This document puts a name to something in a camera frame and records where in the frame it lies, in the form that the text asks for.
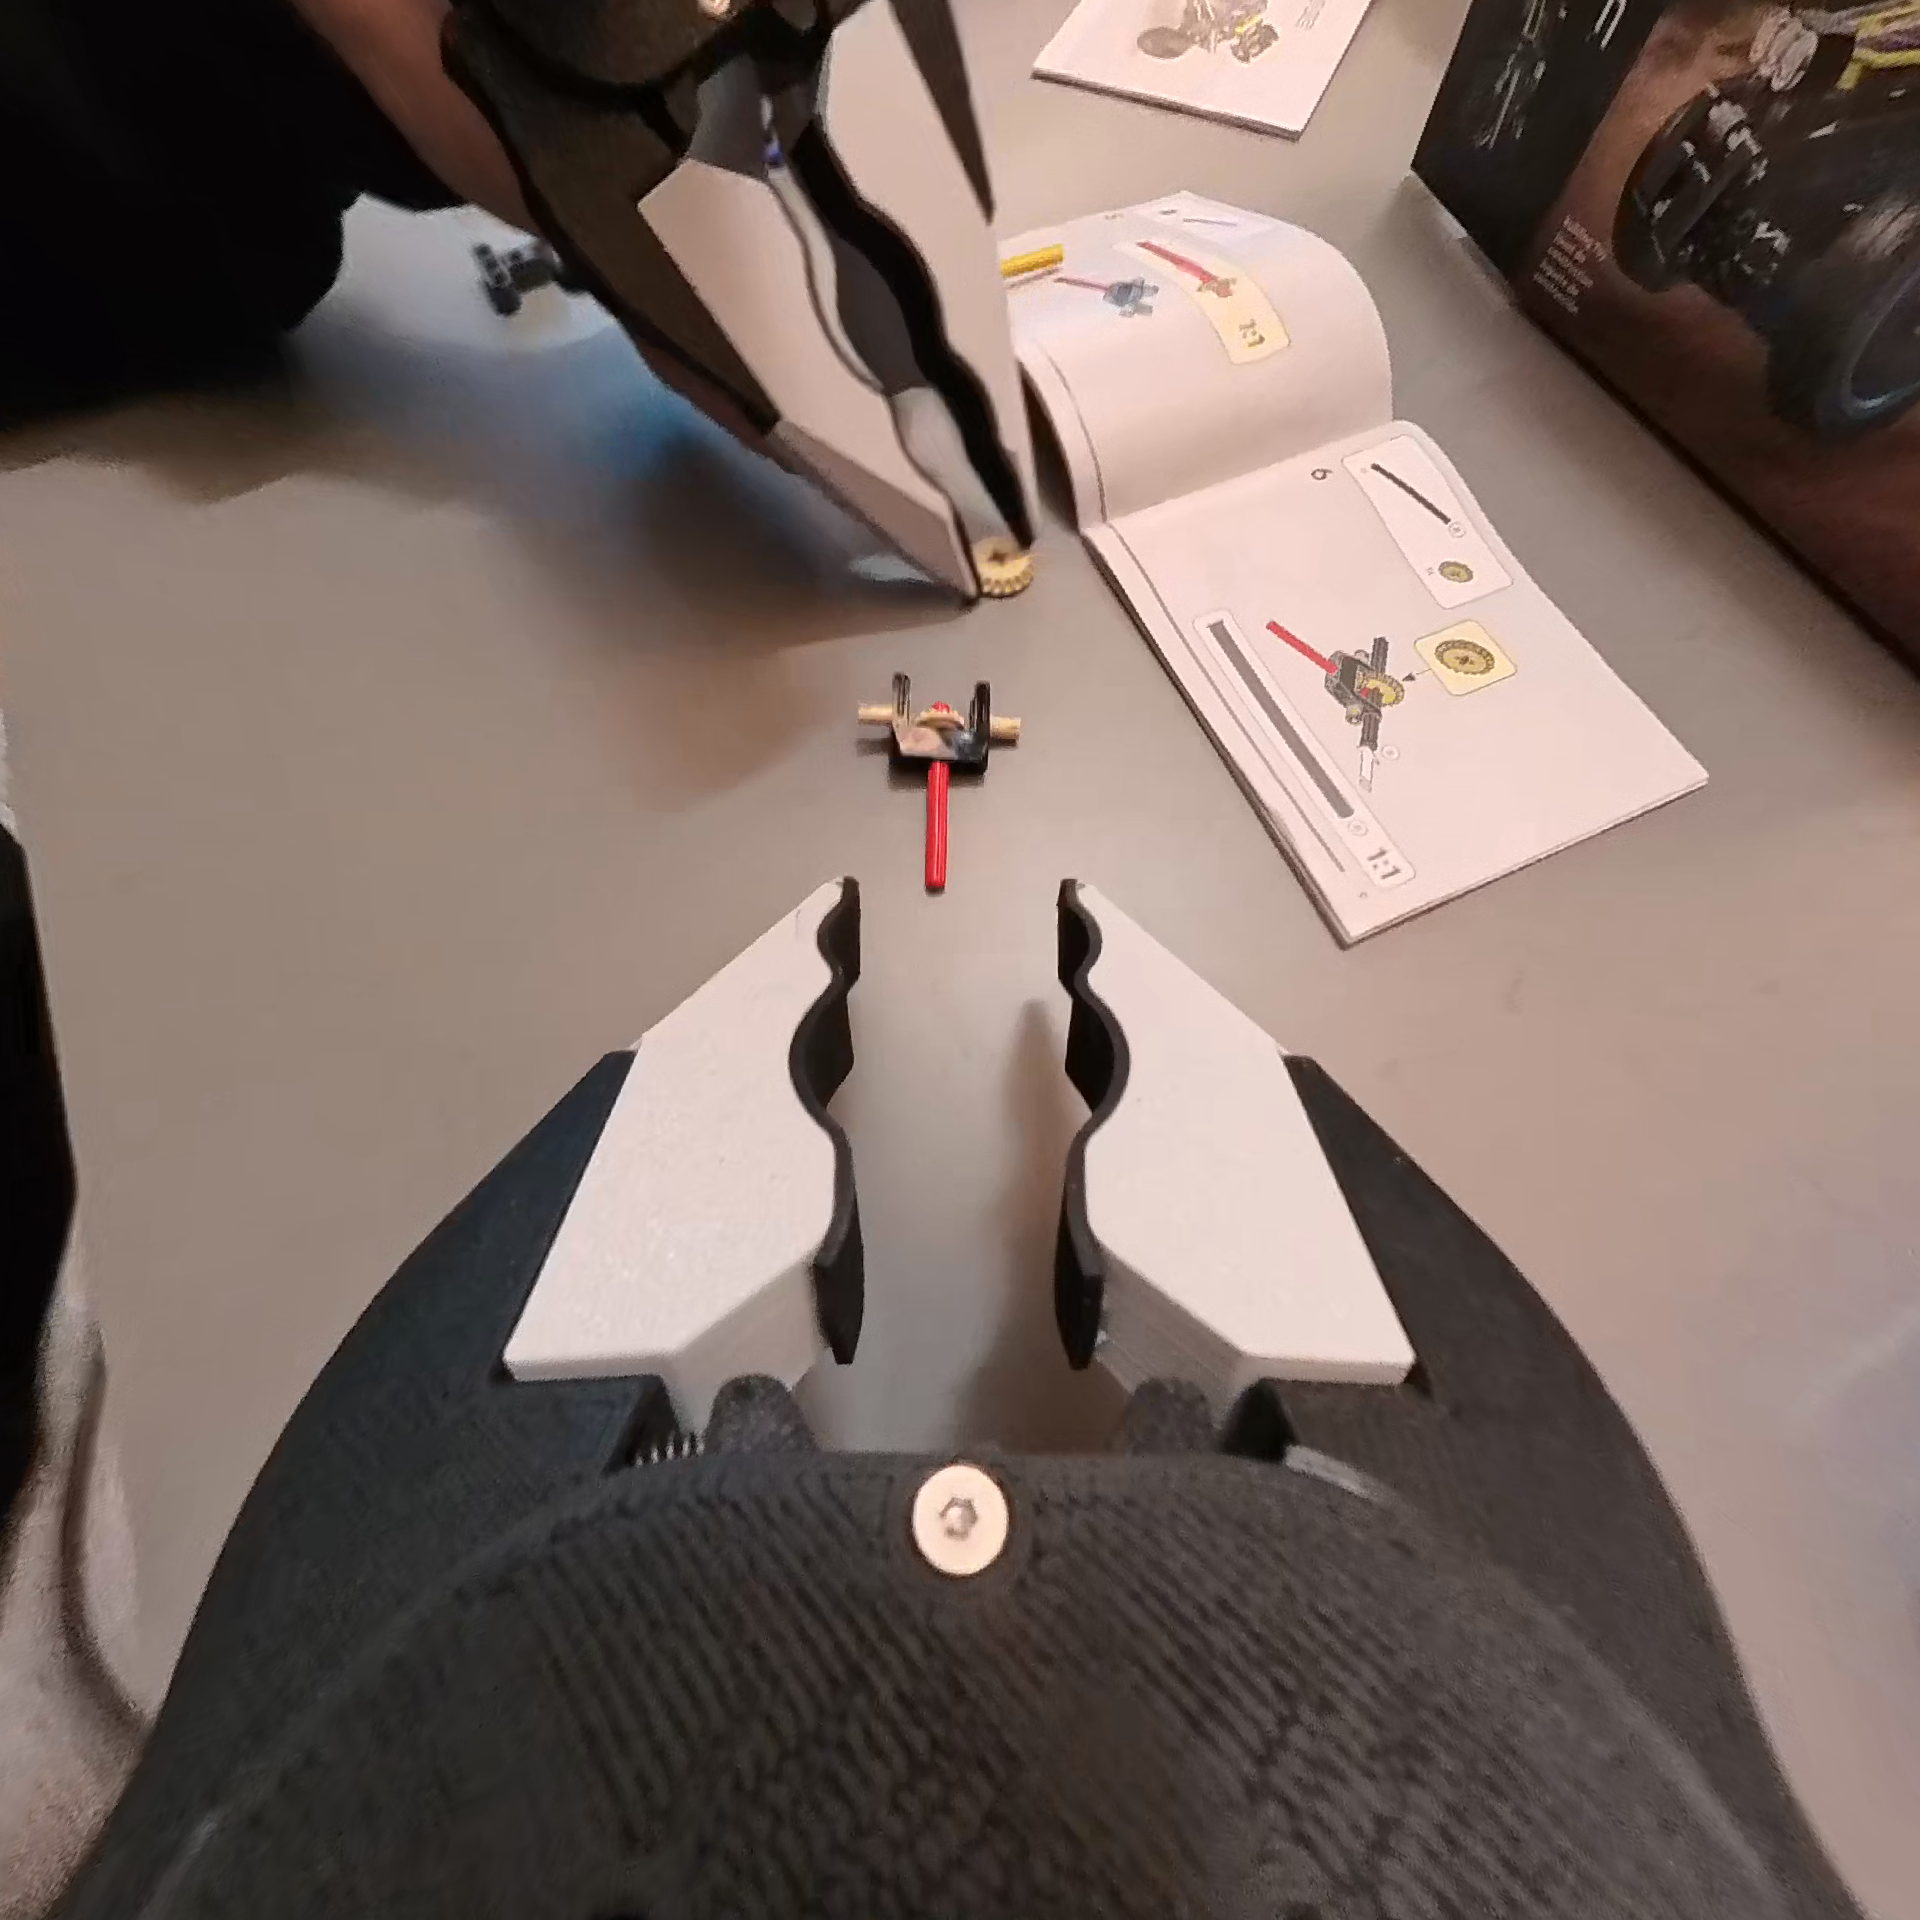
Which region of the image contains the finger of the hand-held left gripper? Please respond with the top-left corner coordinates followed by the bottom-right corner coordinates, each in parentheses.
top-left (638, 65), bottom-right (1000, 605)
top-left (822, 0), bottom-right (1039, 552)

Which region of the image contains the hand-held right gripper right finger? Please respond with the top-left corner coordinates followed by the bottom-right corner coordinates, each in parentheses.
top-left (1053, 880), bottom-right (1422, 1423)

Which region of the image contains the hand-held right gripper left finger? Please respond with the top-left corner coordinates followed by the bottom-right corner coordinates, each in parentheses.
top-left (502, 873), bottom-right (869, 1426)

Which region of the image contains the black lego assembly red axle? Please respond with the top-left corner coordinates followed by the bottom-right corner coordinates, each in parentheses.
top-left (857, 673), bottom-right (1033, 896)

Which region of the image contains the person's left forearm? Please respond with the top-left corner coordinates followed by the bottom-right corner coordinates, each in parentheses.
top-left (0, 0), bottom-right (505, 429)

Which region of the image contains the open lego instruction booklet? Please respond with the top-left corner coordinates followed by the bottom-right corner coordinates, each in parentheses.
top-left (996, 190), bottom-right (1711, 951)

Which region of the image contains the closed white instruction booklet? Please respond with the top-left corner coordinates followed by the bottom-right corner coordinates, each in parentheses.
top-left (1030, 0), bottom-right (1373, 138)

